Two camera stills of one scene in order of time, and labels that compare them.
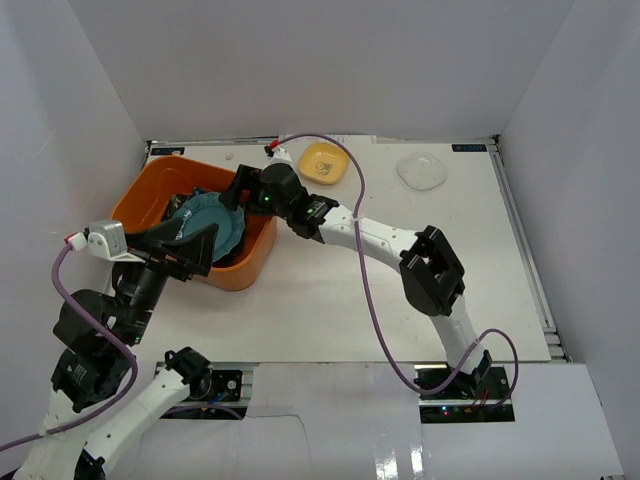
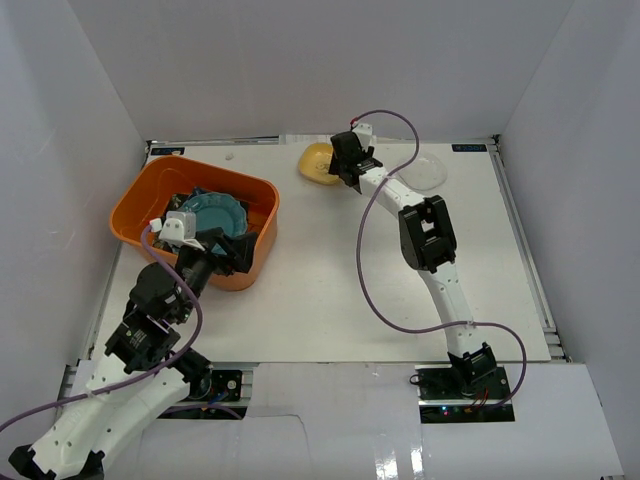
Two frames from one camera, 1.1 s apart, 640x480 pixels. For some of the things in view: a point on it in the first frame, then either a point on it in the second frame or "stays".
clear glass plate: (422, 170) stays
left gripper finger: (158, 235) → (215, 235)
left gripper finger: (199, 249) → (243, 252)
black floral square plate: (174, 203) stays
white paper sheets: (349, 139) stays
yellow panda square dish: (326, 163) stays
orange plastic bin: (142, 202) stays
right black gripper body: (266, 204) → (367, 154)
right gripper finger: (242, 182) → (336, 167)
